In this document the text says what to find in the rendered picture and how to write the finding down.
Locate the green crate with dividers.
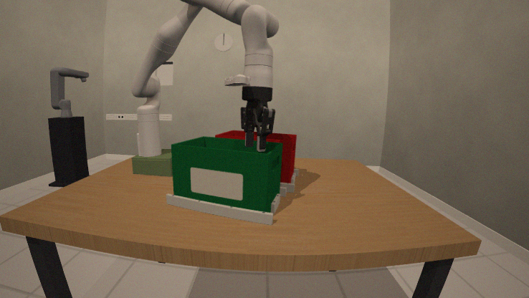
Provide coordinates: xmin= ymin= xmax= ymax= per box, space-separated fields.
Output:
xmin=174 ymin=137 xmax=283 ymax=213

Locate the red crate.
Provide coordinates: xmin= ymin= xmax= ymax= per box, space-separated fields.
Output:
xmin=224 ymin=130 xmax=296 ymax=183

